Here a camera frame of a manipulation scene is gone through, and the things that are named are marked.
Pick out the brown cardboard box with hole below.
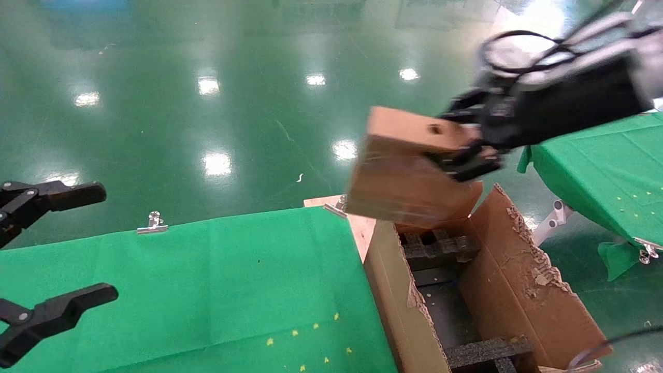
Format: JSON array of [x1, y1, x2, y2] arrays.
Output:
[[345, 106, 483, 229]]

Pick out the light plywood board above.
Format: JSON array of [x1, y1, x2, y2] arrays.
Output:
[[303, 194, 376, 260]]

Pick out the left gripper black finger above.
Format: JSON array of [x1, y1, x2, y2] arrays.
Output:
[[0, 283, 119, 367], [0, 180, 107, 248]]

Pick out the white table leg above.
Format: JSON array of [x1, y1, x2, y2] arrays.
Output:
[[532, 199, 574, 247]]

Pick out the black foam block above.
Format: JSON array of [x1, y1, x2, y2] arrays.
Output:
[[445, 337, 534, 373], [399, 229, 480, 270]]

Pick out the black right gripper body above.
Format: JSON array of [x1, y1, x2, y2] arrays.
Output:
[[482, 52, 653, 149]]

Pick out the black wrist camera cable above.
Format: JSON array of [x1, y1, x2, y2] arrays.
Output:
[[479, 30, 575, 76]]

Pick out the green table cloth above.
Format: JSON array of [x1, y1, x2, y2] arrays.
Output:
[[0, 206, 397, 373], [517, 111, 663, 283]]

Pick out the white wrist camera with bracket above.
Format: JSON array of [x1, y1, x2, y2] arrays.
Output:
[[492, 13, 635, 89]]

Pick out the silver binder clip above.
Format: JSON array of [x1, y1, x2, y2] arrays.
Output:
[[635, 237, 659, 265], [324, 196, 349, 218], [137, 211, 169, 235]]

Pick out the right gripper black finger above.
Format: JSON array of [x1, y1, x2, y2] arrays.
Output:
[[439, 88, 490, 125], [426, 142, 504, 183]]

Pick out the thin black cable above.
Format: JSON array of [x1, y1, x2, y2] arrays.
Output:
[[567, 325, 663, 371]]

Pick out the large open cardboard carton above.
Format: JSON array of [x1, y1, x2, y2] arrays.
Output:
[[363, 184, 614, 373]]

